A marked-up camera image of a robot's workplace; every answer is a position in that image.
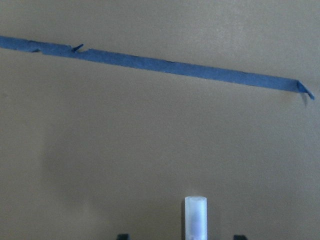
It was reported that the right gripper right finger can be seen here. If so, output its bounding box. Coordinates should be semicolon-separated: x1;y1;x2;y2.
233;235;245;240

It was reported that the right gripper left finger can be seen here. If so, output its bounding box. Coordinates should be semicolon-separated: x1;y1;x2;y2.
117;233;130;240

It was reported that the yellow marker pen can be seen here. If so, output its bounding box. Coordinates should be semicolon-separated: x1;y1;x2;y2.
184;196;208;240

